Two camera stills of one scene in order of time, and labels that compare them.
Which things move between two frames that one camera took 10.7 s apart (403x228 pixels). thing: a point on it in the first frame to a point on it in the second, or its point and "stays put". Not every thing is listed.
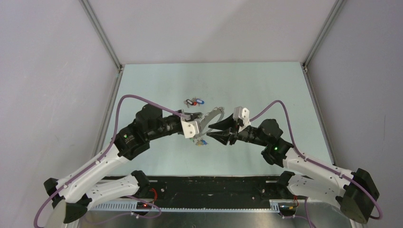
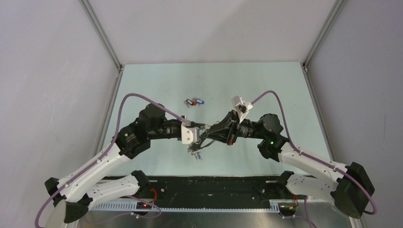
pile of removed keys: (194, 101) stays put
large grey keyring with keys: (200, 141) to (197, 154)
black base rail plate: (167, 189) stays put
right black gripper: (225, 136) stays put
